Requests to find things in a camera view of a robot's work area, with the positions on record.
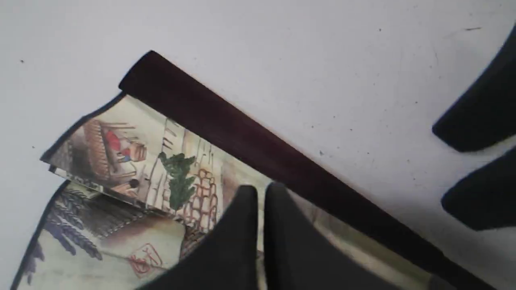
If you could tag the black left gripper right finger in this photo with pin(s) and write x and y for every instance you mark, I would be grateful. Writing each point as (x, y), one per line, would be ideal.
(298, 257)

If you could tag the painted paper folding fan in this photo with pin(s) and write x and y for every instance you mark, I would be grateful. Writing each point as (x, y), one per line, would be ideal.
(151, 173)

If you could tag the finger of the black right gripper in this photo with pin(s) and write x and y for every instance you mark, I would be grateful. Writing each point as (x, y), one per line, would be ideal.
(486, 113)
(486, 198)

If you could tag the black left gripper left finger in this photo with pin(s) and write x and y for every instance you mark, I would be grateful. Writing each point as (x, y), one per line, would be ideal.
(226, 258)

